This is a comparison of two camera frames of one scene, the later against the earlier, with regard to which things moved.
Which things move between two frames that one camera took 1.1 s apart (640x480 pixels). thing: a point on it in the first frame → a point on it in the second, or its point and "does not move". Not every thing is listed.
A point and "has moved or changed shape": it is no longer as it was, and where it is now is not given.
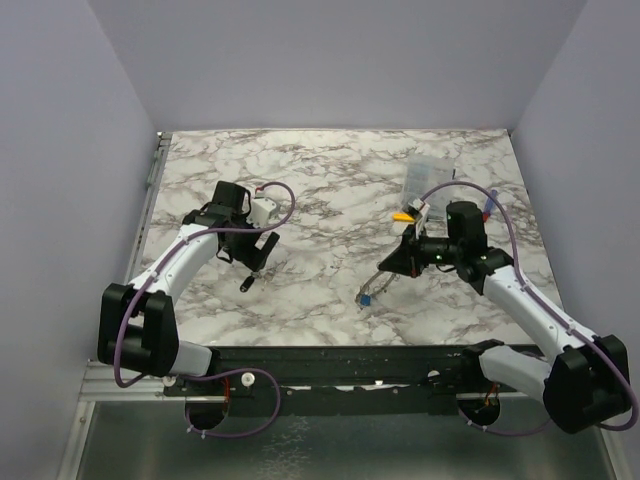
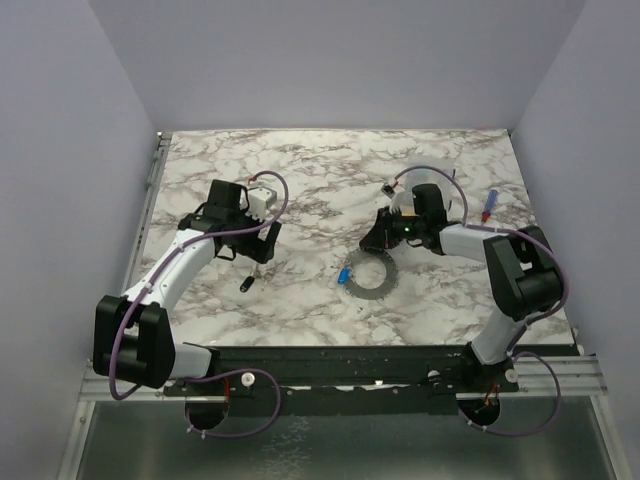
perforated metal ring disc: (378, 283) has moved or changed shape
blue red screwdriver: (489, 205) does not move
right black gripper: (413, 251) → (382, 232)
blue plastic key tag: (366, 300) → (343, 275)
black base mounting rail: (336, 380) does not move
